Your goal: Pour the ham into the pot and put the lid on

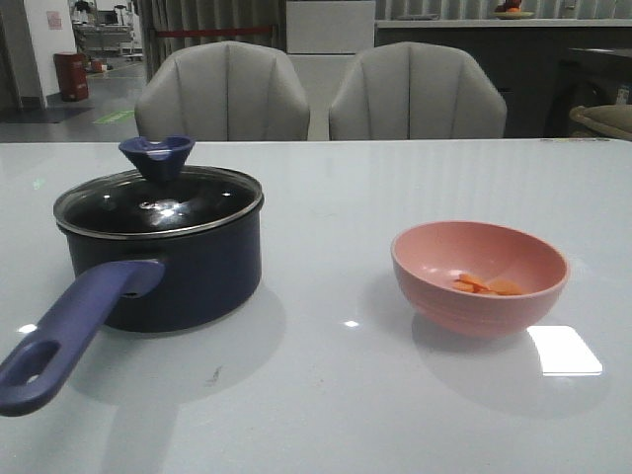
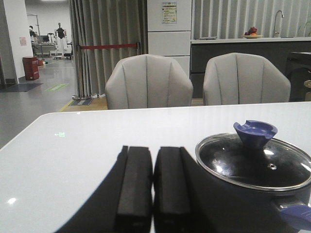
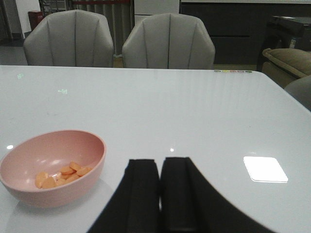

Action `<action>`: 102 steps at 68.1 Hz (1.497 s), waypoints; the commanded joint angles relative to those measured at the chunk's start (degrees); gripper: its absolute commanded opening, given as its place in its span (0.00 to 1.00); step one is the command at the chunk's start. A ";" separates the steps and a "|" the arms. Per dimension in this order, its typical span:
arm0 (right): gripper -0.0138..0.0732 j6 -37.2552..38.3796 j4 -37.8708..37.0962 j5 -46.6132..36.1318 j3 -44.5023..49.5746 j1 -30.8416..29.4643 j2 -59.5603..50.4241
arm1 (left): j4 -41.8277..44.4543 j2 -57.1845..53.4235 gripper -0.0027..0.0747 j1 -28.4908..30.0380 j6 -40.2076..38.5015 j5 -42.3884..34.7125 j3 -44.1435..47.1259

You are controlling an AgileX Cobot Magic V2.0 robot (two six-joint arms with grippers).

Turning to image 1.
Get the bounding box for orange ham slices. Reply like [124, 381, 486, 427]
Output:
[451, 273, 523, 296]

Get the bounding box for glass lid blue knob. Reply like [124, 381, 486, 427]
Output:
[53, 135, 264, 240]

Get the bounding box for pink bowl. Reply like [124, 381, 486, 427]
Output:
[391, 220, 570, 338]

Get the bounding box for dark blue saucepan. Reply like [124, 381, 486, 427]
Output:
[0, 165, 265, 418]

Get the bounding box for left grey chair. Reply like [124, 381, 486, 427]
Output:
[134, 41, 310, 141]

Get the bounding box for grey chair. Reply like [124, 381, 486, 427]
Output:
[134, 41, 310, 141]
[328, 41, 508, 140]

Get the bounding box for right grey chair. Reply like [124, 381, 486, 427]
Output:
[328, 41, 508, 140]

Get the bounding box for white cabinet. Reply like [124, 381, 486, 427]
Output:
[285, 1, 376, 141]

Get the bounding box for grey striped curtain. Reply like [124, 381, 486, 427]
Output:
[133, 0, 286, 79]

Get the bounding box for dark counter unit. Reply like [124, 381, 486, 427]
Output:
[375, 19, 631, 138]

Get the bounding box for red cabinet box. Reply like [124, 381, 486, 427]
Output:
[53, 52, 89, 102]

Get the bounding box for fruit plate on counter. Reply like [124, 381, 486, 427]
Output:
[493, 0, 534, 20]

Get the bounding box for beige cushion seat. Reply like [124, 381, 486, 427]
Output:
[569, 105, 632, 141]

